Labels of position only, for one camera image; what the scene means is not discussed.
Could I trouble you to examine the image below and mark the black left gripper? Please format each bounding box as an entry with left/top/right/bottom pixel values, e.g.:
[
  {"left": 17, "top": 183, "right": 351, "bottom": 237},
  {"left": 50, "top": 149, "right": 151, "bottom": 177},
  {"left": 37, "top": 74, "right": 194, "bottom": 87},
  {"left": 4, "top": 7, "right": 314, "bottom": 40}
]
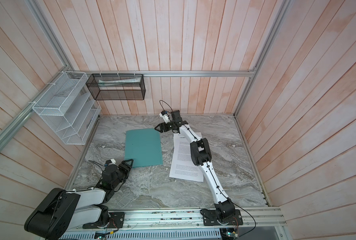
[{"left": 112, "top": 159, "right": 134, "bottom": 189}]

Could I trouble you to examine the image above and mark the green file folder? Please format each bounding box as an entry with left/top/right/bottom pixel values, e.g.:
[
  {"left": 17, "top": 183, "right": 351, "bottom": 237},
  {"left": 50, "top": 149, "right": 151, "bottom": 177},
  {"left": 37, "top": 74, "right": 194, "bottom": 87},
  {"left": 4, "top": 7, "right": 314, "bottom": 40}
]
[{"left": 124, "top": 129, "right": 163, "bottom": 168}]

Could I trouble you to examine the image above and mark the printed paper sheet dense text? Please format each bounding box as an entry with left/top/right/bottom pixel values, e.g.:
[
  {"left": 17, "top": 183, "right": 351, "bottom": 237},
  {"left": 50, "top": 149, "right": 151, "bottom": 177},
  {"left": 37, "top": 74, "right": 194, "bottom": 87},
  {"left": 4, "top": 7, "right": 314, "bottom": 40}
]
[{"left": 169, "top": 134, "right": 204, "bottom": 182}]

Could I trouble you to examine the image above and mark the printed paper sheet with title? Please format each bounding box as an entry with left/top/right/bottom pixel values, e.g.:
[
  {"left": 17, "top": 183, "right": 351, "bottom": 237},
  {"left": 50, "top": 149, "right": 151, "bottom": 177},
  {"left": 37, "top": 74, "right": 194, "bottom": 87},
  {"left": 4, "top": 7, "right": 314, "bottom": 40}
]
[{"left": 182, "top": 131, "right": 202, "bottom": 143}]

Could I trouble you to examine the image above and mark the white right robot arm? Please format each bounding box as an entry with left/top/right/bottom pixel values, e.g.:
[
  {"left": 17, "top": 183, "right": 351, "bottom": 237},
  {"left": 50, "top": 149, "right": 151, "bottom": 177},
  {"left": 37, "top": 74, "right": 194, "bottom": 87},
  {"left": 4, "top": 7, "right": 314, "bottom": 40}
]
[{"left": 154, "top": 110, "right": 236, "bottom": 225}]

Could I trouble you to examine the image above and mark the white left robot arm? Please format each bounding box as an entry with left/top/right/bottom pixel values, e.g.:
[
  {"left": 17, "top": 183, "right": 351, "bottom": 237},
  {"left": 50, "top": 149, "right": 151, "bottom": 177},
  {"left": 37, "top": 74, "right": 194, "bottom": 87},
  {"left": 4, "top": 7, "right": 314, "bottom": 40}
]
[{"left": 24, "top": 159, "right": 133, "bottom": 240}]

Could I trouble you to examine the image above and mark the black mesh basket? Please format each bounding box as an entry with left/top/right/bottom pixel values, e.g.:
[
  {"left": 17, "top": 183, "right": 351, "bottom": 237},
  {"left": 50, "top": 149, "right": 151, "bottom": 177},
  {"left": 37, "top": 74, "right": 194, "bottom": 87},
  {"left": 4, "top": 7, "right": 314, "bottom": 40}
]
[{"left": 86, "top": 73, "right": 146, "bottom": 101}]

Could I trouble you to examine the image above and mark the paper inside black basket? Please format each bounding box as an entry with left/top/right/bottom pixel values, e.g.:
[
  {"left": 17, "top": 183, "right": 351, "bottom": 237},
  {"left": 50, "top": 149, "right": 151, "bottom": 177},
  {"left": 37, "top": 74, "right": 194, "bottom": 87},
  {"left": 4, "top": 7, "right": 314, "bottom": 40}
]
[{"left": 98, "top": 77, "right": 141, "bottom": 88}]

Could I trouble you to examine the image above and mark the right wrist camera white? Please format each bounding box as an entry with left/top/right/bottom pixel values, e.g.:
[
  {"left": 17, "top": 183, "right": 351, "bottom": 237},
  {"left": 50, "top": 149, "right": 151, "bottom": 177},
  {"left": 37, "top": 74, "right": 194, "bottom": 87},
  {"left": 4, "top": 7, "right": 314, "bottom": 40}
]
[{"left": 159, "top": 111, "right": 170, "bottom": 124}]

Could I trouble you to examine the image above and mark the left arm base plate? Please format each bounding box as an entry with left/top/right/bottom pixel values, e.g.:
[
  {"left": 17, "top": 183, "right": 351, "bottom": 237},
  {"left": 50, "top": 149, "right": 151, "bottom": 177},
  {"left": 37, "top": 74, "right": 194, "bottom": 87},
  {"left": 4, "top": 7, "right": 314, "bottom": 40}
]
[{"left": 82, "top": 212, "right": 125, "bottom": 229}]

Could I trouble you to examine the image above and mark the horizontal aluminium frame bar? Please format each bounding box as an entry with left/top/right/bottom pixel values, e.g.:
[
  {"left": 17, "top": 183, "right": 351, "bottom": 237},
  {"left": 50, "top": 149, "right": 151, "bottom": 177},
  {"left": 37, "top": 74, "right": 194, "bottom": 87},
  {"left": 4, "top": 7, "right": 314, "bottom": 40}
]
[{"left": 83, "top": 70, "right": 256, "bottom": 78}]

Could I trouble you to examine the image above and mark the white wire mesh shelf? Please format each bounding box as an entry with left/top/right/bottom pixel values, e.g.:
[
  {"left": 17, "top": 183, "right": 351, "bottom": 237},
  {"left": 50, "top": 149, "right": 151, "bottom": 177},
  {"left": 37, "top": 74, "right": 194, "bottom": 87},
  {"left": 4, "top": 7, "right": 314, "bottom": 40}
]
[{"left": 33, "top": 72, "right": 101, "bottom": 145}]

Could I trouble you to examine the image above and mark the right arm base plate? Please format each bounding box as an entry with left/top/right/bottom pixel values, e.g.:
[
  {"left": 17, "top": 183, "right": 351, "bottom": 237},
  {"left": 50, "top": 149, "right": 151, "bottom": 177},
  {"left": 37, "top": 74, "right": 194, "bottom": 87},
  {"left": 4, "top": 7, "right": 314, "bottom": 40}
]
[{"left": 200, "top": 209, "right": 244, "bottom": 227}]

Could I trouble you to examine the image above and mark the left aluminium frame bar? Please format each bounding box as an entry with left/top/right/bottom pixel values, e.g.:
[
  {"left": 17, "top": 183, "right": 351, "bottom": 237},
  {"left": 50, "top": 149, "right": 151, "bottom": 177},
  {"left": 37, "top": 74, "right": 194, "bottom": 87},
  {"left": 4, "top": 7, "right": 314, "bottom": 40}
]
[{"left": 0, "top": 66, "right": 70, "bottom": 152}]

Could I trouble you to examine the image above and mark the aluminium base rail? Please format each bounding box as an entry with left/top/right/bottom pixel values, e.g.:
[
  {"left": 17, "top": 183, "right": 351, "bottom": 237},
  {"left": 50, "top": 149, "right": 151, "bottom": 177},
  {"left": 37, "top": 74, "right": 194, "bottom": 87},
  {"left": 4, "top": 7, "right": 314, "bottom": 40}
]
[{"left": 75, "top": 206, "right": 287, "bottom": 232}]

